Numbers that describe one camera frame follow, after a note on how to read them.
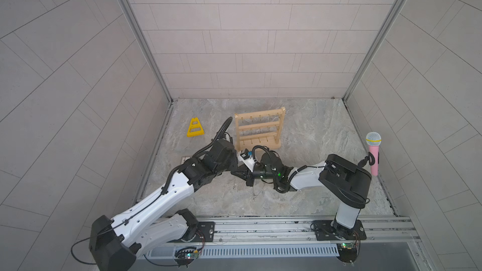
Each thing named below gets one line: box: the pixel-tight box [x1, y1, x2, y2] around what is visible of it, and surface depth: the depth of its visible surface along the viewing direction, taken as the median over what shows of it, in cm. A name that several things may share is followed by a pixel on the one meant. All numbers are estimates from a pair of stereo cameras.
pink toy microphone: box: [365, 131, 383, 177], surface depth 71 cm
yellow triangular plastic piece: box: [186, 116, 205, 138], surface depth 104 cm
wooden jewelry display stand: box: [234, 106, 287, 151], surface depth 87 cm
